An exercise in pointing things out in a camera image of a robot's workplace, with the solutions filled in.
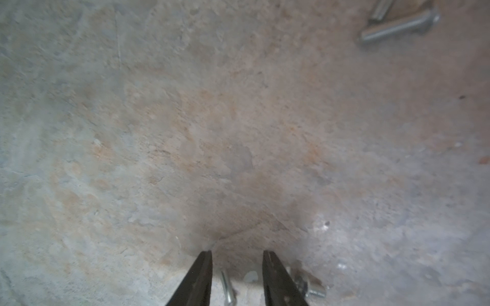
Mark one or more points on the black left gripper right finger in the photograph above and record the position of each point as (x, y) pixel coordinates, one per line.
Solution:
(279, 288)

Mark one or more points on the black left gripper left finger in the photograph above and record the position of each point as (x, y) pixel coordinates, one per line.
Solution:
(195, 288)

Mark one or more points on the silver screw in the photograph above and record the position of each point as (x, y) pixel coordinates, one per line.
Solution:
(229, 294)
(308, 288)
(380, 11)
(419, 22)

